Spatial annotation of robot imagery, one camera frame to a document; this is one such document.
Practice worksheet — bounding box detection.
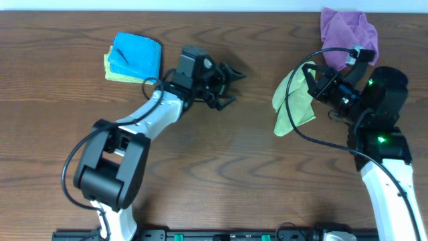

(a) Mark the left black cable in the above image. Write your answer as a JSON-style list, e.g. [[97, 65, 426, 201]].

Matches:
[[61, 68, 177, 241]]

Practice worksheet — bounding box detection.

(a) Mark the crumpled purple cloth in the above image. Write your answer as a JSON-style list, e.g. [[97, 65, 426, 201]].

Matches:
[[320, 7, 379, 66]]

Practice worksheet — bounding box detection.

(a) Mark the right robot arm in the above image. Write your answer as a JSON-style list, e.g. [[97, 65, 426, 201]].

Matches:
[[302, 64, 427, 240]]

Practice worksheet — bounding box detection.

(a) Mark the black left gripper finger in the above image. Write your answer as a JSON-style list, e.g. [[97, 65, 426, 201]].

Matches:
[[205, 93, 236, 110], [219, 63, 247, 82]]

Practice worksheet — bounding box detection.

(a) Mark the black cable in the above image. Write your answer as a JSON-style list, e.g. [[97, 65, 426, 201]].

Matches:
[[61, 68, 177, 241], [284, 47, 424, 241]]

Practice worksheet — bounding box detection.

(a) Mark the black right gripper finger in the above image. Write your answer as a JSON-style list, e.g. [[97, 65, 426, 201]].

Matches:
[[309, 64, 336, 76], [302, 64, 316, 92]]

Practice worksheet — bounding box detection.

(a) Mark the right black cable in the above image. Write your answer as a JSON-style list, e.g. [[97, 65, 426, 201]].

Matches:
[[284, 47, 424, 241]]

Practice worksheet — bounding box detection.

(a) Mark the folded yellow-green cloth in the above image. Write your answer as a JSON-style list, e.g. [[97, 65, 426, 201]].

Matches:
[[104, 46, 161, 84]]

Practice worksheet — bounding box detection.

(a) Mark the folded blue cloth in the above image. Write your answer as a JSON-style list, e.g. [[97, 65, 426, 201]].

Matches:
[[104, 32, 162, 84]]

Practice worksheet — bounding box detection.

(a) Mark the light green microfiber cloth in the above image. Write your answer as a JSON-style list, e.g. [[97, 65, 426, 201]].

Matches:
[[272, 64, 316, 137]]

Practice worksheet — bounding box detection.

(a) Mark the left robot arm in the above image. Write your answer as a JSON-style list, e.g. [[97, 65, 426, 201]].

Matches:
[[74, 55, 246, 240]]

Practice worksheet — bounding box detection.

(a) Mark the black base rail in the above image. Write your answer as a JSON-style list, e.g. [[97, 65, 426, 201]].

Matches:
[[51, 222, 379, 241]]

